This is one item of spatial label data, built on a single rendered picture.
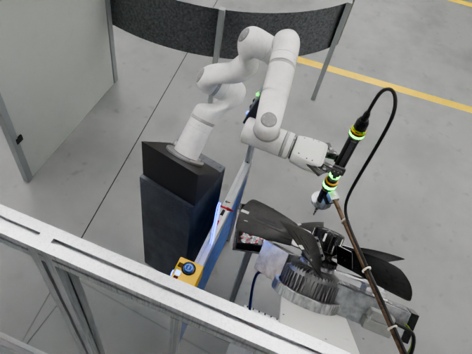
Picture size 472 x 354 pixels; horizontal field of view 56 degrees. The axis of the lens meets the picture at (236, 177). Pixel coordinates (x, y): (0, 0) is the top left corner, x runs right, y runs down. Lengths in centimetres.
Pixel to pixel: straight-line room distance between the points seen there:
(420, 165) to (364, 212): 77
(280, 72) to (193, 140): 68
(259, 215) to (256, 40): 66
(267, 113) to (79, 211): 210
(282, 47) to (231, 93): 54
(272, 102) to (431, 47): 416
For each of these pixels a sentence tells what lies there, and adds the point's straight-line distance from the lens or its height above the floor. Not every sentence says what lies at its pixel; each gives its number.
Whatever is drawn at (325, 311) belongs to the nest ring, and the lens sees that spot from 171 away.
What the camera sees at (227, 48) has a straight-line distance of 335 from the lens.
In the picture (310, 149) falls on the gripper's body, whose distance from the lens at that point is 136.
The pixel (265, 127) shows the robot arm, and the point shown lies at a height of 175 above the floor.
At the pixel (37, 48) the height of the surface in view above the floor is 86.
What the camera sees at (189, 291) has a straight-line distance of 65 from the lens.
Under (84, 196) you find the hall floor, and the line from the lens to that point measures 323.
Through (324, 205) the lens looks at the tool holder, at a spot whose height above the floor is 148.
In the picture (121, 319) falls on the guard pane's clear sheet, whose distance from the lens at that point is 88.
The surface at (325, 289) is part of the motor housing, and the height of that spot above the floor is 118.
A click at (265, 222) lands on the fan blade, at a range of 174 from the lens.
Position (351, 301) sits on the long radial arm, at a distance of 178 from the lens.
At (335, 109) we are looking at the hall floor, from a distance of 409.
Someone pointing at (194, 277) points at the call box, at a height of 107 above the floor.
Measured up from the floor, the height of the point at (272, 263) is 101.
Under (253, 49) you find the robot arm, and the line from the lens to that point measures 166.
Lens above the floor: 265
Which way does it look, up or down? 53 degrees down
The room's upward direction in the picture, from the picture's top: 13 degrees clockwise
